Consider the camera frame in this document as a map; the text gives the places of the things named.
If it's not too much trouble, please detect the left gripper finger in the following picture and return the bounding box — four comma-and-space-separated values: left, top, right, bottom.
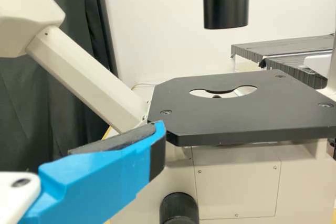
19, 120, 167, 224

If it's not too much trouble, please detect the black platform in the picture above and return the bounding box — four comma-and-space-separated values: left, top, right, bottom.
230, 34, 334, 62
258, 55, 329, 90

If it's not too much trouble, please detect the cream microscope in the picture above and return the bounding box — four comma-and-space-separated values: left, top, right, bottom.
0, 0, 336, 224

